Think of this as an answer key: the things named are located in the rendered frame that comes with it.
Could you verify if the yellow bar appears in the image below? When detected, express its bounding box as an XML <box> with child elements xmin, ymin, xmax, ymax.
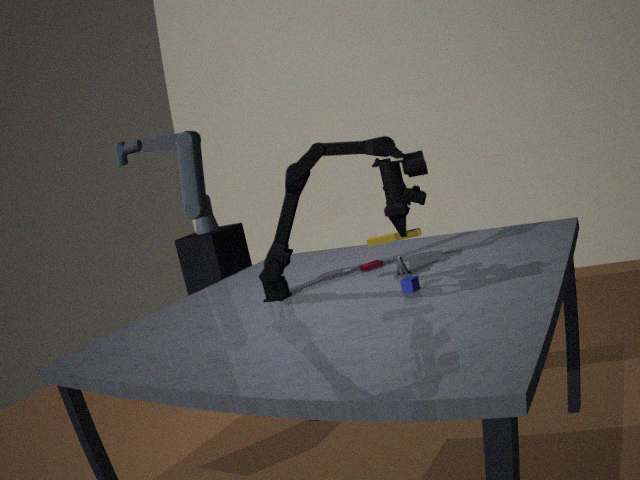
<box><xmin>367</xmin><ymin>228</ymin><xmax>421</xmax><ymax>246</ymax></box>

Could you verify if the blue cube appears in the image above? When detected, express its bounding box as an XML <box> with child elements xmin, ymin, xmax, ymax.
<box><xmin>400</xmin><ymin>276</ymin><xmax>420</xmax><ymax>293</ymax></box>

